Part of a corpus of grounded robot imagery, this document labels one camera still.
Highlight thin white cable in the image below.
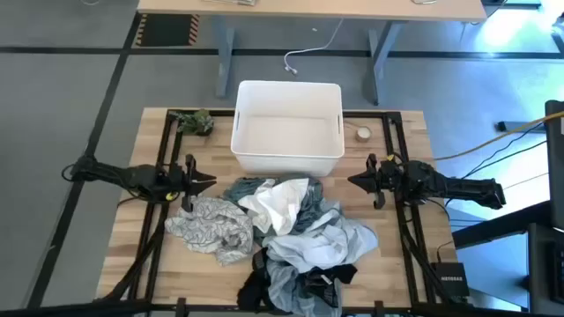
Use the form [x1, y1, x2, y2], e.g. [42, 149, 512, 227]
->
[503, 172, 550, 191]

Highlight white cloth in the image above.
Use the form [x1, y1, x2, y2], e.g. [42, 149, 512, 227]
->
[237, 177, 310, 237]

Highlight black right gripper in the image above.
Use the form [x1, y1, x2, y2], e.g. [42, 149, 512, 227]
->
[346, 153, 400, 210]

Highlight black cable loop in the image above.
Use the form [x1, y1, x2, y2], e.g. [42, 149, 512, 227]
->
[60, 161, 89, 184]

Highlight grey floor foot bar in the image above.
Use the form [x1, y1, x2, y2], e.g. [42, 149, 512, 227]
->
[493, 120, 547, 134]

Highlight black network switch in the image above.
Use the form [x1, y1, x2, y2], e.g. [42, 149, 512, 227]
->
[430, 262, 471, 298]

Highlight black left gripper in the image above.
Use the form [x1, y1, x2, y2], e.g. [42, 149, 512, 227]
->
[169, 153, 218, 213]

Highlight grey line-patterned cloth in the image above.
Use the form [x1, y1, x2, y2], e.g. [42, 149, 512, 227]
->
[164, 195, 256, 268]

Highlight light blue shirt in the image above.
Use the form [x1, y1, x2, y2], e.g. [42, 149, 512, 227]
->
[263, 200, 380, 275]

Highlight slate blue knit garment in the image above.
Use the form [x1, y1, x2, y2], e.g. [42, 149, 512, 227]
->
[222, 175, 343, 237]

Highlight yellow cable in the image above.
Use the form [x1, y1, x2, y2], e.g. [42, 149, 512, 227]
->
[434, 111, 564, 162]

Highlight grey-blue checked garment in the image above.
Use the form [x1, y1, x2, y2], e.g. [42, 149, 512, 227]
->
[263, 258, 344, 317]

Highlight black garment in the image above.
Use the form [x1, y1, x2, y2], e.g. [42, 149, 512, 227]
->
[236, 247, 359, 313]

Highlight black mat with hazard stripes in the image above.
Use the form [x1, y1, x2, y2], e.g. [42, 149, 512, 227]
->
[135, 13, 201, 48]

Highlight wooden desk with grey legs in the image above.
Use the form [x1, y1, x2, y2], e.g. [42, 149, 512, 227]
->
[136, 0, 488, 107]

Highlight dark blue cable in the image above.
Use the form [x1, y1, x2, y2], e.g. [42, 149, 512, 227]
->
[461, 122, 548, 180]

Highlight black cabinet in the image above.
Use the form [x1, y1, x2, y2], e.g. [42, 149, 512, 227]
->
[527, 100, 564, 316]

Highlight white perforated plastic basket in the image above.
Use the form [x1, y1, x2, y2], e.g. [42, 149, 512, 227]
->
[230, 79, 345, 178]

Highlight black crossbeam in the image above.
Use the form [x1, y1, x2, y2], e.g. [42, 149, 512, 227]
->
[450, 200, 553, 250]

